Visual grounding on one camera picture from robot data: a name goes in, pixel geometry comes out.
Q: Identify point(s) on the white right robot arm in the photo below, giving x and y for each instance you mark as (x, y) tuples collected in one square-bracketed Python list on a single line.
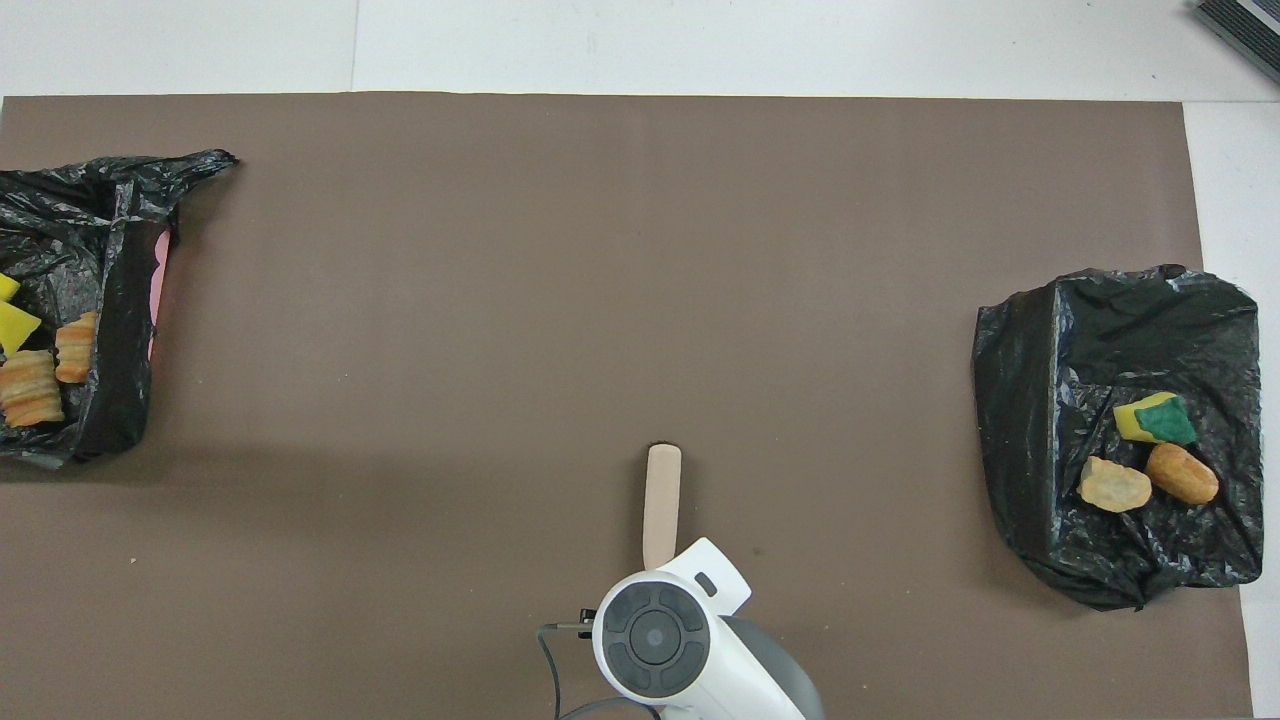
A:
[(680, 640)]

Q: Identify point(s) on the brown table mat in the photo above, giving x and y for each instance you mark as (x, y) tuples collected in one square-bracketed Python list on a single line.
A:
[(640, 250)]

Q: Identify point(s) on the black plastic trash bag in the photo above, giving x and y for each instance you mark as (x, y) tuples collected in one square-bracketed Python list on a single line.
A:
[(120, 300), (1050, 400)]

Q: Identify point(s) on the pink plastic bin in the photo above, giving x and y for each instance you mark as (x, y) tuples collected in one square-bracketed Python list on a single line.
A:
[(160, 290)]

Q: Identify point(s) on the beige brush black bristles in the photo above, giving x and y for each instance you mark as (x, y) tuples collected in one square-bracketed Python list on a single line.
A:
[(662, 505)]

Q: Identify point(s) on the brown bread roll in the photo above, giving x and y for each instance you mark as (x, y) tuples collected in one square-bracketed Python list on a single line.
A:
[(1182, 473)]

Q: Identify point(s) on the small yellow sponge wedge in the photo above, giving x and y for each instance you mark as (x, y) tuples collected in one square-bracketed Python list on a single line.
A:
[(17, 326)]

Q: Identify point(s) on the green yellow sponge piece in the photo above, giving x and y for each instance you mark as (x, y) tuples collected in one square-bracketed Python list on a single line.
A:
[(1157, 418)]

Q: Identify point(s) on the grey ribbed device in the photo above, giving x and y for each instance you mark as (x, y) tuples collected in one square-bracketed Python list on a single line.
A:
[(1245, 25)]

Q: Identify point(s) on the orange striped croissant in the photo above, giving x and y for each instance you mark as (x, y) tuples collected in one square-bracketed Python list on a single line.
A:
[(30, 388)]

